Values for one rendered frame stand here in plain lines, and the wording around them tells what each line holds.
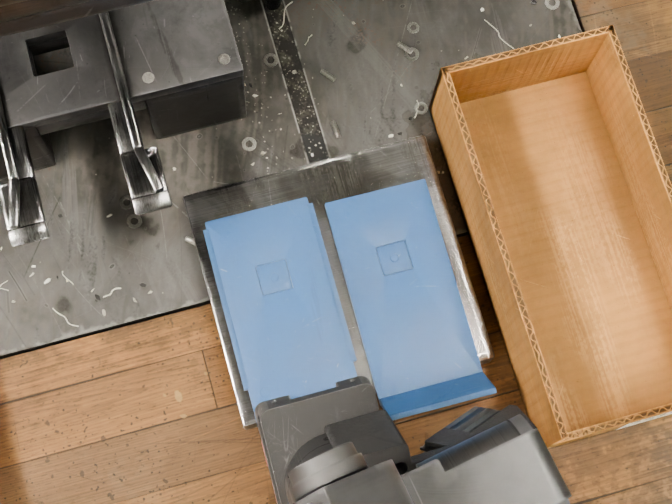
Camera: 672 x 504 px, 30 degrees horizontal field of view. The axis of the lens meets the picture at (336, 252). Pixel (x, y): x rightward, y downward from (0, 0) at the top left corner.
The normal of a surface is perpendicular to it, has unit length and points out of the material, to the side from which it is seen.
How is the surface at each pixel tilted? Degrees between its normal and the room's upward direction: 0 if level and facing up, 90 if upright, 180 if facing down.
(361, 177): 0
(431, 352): 0
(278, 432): 30
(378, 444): 60
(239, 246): 0
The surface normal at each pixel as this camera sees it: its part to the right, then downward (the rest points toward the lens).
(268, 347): 0.04, -0.25
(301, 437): 0.18, 0.24
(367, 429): -0.21, -0.94
